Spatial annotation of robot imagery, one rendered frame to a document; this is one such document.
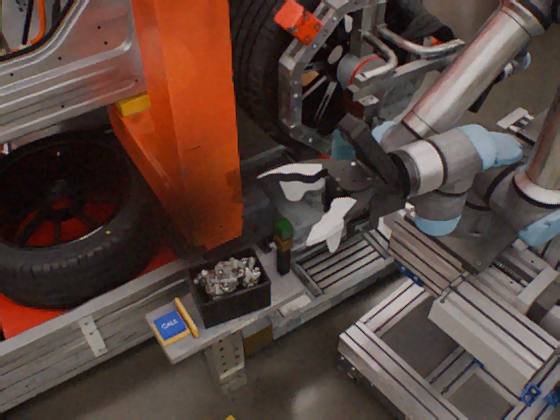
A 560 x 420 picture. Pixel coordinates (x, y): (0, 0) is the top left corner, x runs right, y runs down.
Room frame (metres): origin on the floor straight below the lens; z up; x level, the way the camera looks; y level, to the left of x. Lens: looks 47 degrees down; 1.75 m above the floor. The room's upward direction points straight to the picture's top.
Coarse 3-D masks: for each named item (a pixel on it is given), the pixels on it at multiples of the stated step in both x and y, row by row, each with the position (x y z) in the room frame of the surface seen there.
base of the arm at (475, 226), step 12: (468, 204) 0.81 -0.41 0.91; (468, 216) 0.81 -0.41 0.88; (480, 216) 0.80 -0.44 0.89; (492, 216) 0.80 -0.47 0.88; (456, 228) 0.80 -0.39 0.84; (468, 228) 0.79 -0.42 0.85; (480, 228) 0.80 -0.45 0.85; (492, 228) 0.79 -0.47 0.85; (468, 240) 0.79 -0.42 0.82; (480, 240) 0.78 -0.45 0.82
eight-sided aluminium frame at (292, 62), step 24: (336, 0) 1.35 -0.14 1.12; (360, 0) 1.38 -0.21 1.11; (384, 0) 1.42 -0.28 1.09; (408, 0) 1.48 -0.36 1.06; (336, 24) 1.33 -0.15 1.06; (288, 48) 1.32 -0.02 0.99; (312, 48) 1.29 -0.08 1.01; (288, 72) 1.26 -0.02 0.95; (288, 96) 1.26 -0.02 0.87; (288, 120) 1.26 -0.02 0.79; (384, 120) 1.47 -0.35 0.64; (312, 144) 1.30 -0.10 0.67
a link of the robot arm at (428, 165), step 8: (416, 144) 0.61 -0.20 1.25; (424, 144) 0.60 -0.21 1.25; (408, 152) 0.59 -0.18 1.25; (416, 152) 0.58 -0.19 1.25; (424, 152) 0.59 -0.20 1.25; (432, 152) 0.59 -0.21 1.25; (416, 160) 0.57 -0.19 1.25; (424, 160) 0.57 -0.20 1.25; (432, 160) 0.57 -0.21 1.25; (440, 160) 0.58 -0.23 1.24; (416, 168) 0.56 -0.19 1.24; (424, 168) 0.56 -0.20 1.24; (432, 168) 0.57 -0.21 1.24; (440, 168) 0.57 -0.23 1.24; (424, 176) 0.56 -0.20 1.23; (432, 176) 0.56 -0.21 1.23; (440, 176) 0.56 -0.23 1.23; (424, 184) 0.55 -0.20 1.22; (432, 184) 0.56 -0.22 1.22; (440, 184) 0.57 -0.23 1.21; (416, 192) 0.55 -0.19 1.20; (424, 192) 0.56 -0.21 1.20
